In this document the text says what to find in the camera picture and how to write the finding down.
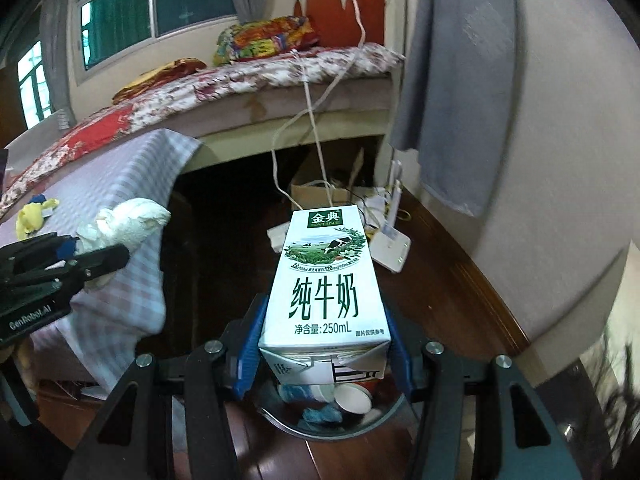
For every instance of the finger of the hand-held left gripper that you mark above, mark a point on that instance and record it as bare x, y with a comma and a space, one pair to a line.
95, 262
50, 245

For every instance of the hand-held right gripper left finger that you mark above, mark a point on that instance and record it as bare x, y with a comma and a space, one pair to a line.
250, 355

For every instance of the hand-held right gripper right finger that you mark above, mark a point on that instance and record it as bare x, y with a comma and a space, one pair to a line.
400, 362

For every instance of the white cloth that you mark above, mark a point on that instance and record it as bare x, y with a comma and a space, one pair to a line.
130, 220

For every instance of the red paper cup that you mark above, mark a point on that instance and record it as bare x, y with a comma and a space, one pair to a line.
352, 400

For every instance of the blue paper cup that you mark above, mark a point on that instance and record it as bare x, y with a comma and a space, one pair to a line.
300, 392

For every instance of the dark round bin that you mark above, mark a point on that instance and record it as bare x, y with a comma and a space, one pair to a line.
280, 420

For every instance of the white green milk carton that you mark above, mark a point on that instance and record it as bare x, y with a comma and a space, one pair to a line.
325, 300

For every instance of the yellow crumpled cloth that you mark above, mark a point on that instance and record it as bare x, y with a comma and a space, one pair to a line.
32, 217

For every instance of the blue crumpled cloth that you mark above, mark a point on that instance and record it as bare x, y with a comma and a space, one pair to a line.
39, 198

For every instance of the pink checkered tablecloth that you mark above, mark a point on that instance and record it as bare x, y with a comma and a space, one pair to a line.
130, 170

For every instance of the white router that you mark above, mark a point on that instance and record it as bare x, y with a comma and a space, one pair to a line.
392, 247

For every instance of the white paper sheets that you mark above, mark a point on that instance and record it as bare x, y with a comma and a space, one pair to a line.
277, 237

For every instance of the red floral bedspread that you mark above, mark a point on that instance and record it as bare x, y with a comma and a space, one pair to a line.
125, 120

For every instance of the small side window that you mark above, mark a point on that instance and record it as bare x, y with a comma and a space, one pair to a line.
35, 85

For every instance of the brown cardboard box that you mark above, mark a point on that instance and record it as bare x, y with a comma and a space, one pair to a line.
310, 195

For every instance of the yellow red folded blanket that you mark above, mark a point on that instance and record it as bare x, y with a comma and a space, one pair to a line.
160, 77

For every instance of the large white-framed window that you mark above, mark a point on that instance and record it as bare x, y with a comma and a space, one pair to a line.
150, 5

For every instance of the colourful patterned pillow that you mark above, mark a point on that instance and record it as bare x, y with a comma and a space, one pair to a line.
265, 40

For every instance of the long grey tied curtain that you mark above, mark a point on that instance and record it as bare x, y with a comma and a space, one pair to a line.
450, 85

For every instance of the red heart-shaped headboard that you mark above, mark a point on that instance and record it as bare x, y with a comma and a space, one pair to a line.
370, 0

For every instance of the pink bed frame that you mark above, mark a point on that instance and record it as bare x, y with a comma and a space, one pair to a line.
250, 115

